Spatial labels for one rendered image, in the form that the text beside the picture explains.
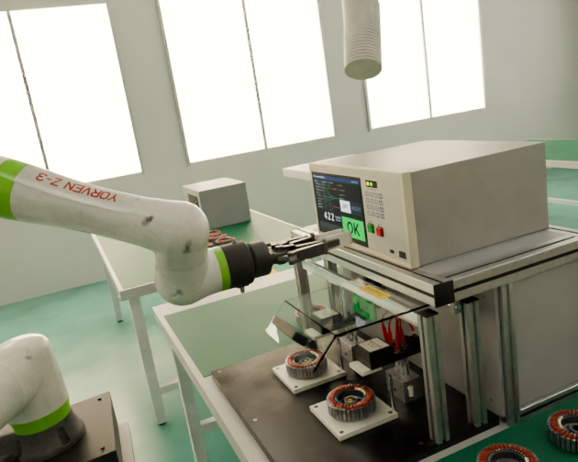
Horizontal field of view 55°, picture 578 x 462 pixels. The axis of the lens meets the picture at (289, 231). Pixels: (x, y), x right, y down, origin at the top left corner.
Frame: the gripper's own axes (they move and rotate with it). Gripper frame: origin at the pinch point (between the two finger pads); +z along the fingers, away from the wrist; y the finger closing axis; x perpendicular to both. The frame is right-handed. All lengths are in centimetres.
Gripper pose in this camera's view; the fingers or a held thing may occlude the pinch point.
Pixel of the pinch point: (334, 239)
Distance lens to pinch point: 125.3
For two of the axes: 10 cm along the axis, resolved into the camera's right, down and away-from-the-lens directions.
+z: 9.1, -2.2, 3.6
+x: -1.5, -9.6, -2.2
